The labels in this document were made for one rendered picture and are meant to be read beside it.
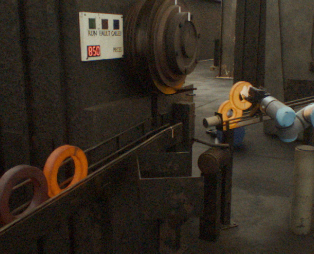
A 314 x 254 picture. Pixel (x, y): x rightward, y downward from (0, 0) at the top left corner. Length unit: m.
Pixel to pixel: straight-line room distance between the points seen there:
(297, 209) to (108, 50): 1.46
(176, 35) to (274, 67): 2.91
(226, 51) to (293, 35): 6.41
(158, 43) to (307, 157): 1.13
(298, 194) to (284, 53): 2.33
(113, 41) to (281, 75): 3.02
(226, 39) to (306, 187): 8.59
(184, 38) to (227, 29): 8.99
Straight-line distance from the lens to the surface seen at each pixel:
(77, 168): 1.38
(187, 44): 1.76
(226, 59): 10.74
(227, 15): 10.73
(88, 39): 1.52
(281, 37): 4.46
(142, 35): 1.65
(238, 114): 2.30
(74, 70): 1.54
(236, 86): 2.14
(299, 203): 2.42
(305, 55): 4.35
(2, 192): 1.15
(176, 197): 1.23
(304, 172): 2.35
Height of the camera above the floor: 1.15
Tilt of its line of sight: 13 degrees down
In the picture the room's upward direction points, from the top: straight up
